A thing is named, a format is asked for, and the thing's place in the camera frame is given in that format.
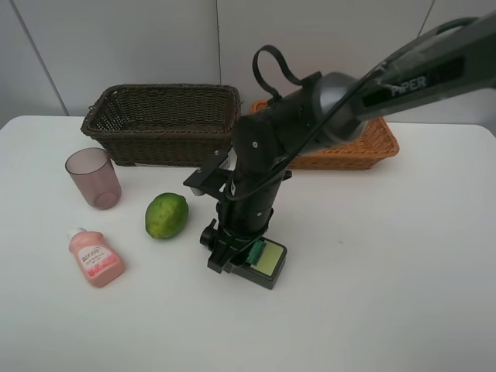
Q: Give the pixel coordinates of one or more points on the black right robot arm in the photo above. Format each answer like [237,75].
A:
[328,110]

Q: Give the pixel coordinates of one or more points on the tan wicker basket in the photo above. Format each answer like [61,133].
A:
[376,143]

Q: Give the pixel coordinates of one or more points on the pink detergent bottle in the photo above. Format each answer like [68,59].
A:
[97,260]

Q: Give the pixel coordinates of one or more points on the green lime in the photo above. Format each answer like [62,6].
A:
[166,216]

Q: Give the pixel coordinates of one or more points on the dark brown wicker basket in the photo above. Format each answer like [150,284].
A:
[177,125]

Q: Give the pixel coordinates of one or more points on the black men's lotion bottle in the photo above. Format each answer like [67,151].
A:
[266,257]

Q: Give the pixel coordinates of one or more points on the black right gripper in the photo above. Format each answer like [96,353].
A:
[244,210]

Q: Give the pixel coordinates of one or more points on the translucent purple plastic cup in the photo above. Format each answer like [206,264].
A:
[93,174]

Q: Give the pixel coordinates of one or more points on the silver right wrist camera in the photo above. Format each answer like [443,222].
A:
[211,176]

